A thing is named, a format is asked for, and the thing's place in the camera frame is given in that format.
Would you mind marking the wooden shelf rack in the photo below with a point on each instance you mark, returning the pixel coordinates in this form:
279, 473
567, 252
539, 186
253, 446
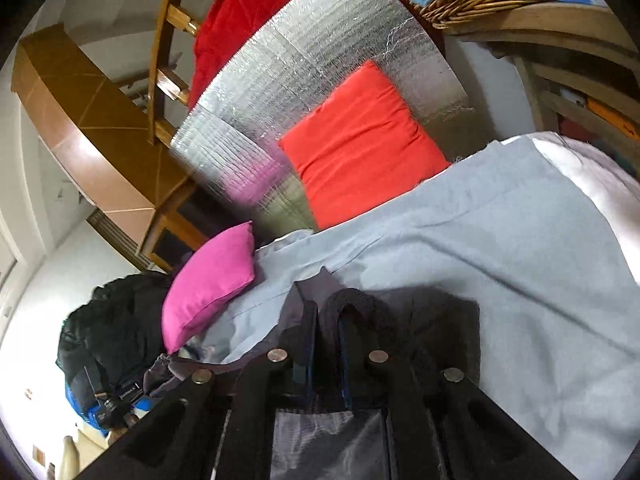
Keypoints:
550, 20

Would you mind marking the red pillow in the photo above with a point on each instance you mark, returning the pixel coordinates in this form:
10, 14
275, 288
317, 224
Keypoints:
360, 145

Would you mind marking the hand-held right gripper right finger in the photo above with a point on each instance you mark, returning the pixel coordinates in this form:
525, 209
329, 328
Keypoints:
360, 375

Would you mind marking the wooden louvred panel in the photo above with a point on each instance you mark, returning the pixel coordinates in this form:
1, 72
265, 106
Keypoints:
115, 240

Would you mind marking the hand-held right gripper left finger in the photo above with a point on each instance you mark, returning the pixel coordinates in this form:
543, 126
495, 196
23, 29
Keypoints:
300, 360

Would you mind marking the pile of black jackets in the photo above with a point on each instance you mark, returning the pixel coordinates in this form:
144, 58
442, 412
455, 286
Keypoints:
110, 320

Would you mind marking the wooden chair frame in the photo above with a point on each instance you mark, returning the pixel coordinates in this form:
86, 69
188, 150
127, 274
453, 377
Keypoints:
160, 60

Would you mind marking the red cloth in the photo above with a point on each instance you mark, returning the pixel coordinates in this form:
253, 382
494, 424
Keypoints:
240, 15

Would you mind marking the grey blanket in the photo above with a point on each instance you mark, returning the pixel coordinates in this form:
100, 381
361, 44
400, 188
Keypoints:
475, 240

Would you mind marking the silver foil insulation mat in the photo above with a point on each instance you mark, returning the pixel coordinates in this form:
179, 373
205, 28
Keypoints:
310, 60

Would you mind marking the white bed sheet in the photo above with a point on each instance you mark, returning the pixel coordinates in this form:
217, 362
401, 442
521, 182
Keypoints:
590, 165

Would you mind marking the pink pillow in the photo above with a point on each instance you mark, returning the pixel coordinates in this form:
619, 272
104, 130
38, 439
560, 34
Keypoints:
210, 285

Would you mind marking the dark quilted puffer jacket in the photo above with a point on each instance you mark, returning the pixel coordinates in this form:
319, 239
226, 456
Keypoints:
330, 445

